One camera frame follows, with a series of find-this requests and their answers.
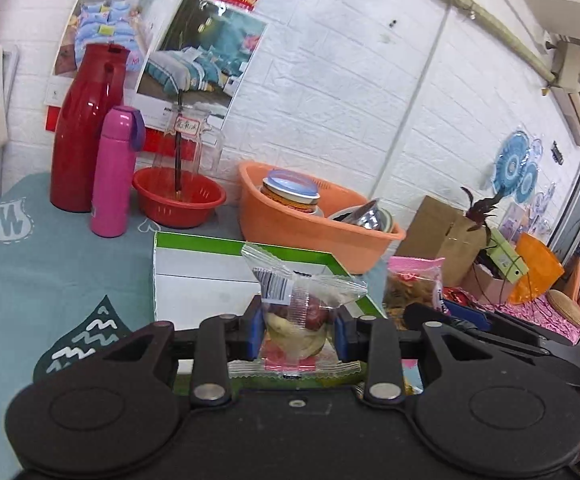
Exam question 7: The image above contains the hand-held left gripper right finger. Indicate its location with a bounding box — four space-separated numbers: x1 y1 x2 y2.
334 305 508 407

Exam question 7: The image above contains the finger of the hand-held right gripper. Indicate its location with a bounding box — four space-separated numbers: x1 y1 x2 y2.
403 303 476 335
442 299 501 328

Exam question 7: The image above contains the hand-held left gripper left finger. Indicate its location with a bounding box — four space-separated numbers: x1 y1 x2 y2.
104 296 265 407

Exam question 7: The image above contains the pink chip snack packet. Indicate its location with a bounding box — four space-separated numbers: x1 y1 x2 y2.
382 256 446 331

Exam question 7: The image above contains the clear dried fruit snack packet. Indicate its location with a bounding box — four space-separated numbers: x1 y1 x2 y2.
228 242 369 380

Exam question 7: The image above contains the white green cardboard box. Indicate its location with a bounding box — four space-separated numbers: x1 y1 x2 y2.
152 231 389 331

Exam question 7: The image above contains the red package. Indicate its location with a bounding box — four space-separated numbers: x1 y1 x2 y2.
442 287 483 311

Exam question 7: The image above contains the pink cardboard box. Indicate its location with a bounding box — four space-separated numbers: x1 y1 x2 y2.
462 262 521 306

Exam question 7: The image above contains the woven straw cushion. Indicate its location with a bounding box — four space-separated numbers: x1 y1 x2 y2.
545 289 580 328

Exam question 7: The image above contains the pink floral cloth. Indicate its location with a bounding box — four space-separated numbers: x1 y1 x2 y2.
470 290 580 346

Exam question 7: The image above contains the light green box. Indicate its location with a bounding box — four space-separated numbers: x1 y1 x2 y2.
475 227 530 286

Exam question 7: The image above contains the brown cardboard box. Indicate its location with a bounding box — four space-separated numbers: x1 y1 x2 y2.
395 195 491 288

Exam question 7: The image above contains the orange bag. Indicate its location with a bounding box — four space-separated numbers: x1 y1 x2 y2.
507 232 566 306

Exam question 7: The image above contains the orange plastic basin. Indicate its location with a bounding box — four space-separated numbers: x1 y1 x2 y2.
237 161 407 276

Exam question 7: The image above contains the purple leaf plant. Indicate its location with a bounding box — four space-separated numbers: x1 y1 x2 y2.
460 186 501 233

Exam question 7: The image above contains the metal bowl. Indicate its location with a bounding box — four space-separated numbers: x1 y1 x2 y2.
327 199 395 233

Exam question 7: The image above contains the small blue round decoration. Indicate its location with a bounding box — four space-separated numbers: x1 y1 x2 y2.
515 160 540 206

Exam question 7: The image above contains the red plastic colander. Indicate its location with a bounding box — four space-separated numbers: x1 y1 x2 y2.
132 167 227 229

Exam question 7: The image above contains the jar with blue lid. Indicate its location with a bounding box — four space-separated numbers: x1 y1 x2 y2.
260 170 321 216

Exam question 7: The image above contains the large blue round decoration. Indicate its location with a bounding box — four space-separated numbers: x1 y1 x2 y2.
491 130 530 196

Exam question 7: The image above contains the dark stirring stick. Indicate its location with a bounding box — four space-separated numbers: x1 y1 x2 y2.
174 91 185 200

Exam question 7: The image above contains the clear glass pitcher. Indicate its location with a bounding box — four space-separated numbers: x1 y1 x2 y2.
152 102 225 201

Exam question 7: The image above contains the pink insulated bottle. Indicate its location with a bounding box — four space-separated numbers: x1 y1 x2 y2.
90 106 145 238

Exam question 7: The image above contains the teal printed tablecloth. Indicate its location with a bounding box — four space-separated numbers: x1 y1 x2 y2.
0 172 395 480

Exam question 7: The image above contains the white air conditioner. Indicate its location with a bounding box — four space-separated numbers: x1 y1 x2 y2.
550 40 580 151

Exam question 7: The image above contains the red thermos jug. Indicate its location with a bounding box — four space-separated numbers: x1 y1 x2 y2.
50 43 131 213

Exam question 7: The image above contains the teal bedding wall poster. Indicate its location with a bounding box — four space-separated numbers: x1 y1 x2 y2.
134 0 269 133

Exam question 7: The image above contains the wrapped wall pipe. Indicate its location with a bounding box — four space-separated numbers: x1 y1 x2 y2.
400 0 558 86

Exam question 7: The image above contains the blue bedding wall poster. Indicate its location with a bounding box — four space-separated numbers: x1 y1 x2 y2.
44 0 163 111

